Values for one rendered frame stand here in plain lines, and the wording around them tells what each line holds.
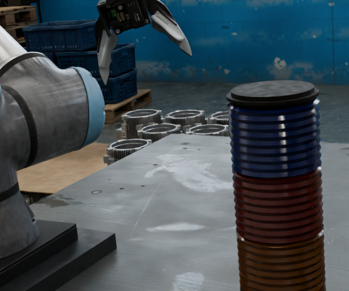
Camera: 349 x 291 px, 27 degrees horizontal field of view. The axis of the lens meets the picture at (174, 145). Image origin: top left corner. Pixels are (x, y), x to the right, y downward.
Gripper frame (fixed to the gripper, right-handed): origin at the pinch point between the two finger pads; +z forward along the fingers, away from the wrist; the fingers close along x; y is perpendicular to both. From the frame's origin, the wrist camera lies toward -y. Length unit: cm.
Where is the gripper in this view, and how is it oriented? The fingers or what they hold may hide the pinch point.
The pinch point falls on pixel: (148, 70)
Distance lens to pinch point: 122.0
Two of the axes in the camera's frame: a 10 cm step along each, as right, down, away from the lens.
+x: 9.5, -3.1, -0.9
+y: 0.2, 3.4, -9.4
